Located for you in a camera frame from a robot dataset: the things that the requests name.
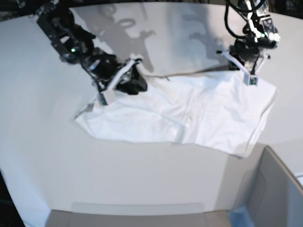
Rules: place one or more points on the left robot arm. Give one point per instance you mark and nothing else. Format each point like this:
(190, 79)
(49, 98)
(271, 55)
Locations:
(259, 32)

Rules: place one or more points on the white t-shirt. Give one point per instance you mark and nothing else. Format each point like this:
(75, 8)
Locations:
(213, 110)

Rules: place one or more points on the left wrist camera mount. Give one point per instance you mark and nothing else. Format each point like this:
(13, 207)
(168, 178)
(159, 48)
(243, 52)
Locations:
(250, 75)

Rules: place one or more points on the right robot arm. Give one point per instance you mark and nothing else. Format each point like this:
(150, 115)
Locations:
(75, 46)

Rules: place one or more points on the grey cardboard box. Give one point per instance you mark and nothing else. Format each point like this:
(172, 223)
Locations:
(261, 191)

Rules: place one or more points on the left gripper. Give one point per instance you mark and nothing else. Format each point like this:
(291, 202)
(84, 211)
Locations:
(247, 56)

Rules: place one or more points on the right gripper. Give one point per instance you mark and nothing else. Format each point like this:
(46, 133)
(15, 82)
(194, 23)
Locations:
(102, 67)

